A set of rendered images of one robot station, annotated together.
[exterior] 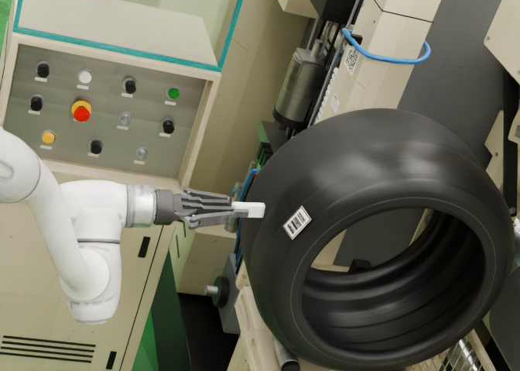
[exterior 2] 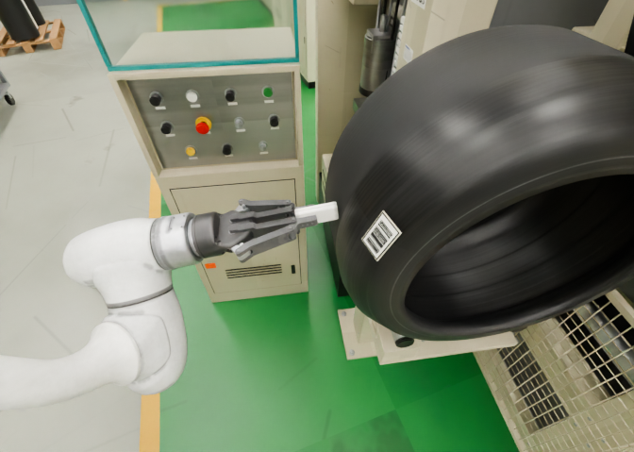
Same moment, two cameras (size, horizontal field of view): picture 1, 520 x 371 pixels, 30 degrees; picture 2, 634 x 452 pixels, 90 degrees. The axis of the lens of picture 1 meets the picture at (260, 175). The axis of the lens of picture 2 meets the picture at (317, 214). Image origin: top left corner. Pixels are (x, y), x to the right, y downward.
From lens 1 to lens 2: 1.58 m
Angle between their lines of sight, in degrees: 20
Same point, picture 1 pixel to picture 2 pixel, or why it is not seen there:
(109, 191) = (124, 239)
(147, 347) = (322, 242)
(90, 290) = (118, 379)
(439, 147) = (613, 58)
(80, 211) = (92, 272)
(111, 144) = (238, 144)
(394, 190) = (549, 159)
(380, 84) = (463, 8)
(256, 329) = not seen: hidden behind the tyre
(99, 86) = (208, 101)
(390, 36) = not seen: outside the picture
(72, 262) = (12, 404)
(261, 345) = not seen: hidden behind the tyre
